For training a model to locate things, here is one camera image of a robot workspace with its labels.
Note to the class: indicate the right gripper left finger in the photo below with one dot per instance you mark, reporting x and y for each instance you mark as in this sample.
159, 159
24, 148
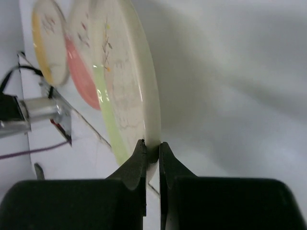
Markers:
133, 173

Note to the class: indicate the pale green cream plate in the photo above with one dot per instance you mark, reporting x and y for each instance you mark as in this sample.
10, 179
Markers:
125, 79

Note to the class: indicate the yellow cream plate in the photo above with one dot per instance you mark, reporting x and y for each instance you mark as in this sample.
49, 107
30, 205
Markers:
48, 29

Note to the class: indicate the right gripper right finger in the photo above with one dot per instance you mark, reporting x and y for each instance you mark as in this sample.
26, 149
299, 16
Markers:
170, 168

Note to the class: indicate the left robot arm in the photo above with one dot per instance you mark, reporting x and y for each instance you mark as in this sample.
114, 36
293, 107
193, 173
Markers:
17, 115

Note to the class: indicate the pink cream plate front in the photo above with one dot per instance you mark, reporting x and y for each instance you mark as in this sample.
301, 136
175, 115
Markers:
79, 52

